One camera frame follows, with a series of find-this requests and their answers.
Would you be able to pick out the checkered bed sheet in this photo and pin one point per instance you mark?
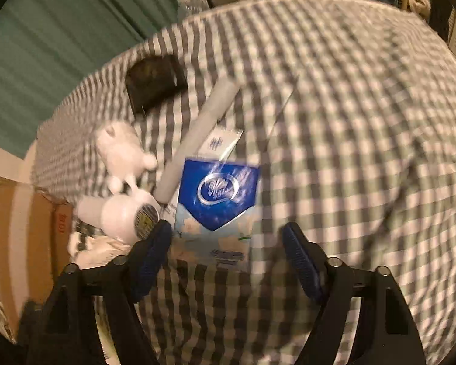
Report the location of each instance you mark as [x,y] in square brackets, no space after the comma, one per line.
[348,108]

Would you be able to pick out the clear water bottle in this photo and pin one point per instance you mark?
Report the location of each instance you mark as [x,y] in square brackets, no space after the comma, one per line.
[187,8]

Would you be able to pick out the green curtain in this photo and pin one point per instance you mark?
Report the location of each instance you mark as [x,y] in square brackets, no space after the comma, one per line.
[48,46]

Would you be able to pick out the black glossy jar box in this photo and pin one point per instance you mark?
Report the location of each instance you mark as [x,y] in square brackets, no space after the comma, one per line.
[152,80]

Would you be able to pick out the brown cardboard box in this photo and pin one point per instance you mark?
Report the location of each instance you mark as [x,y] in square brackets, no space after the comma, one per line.
[34,233]

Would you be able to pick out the blue tissue pack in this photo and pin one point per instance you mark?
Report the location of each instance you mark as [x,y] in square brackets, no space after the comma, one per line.
[213,208]

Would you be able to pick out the white bottle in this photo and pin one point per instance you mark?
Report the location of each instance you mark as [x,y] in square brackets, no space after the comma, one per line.
[127,218]

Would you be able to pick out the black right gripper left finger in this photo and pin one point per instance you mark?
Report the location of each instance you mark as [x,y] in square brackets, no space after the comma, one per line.
[66,331]

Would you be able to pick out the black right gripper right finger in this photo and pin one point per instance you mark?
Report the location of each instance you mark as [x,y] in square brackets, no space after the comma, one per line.
[386,332]

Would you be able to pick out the white plush toy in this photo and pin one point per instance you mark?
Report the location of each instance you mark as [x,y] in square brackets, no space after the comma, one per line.
[120,149]

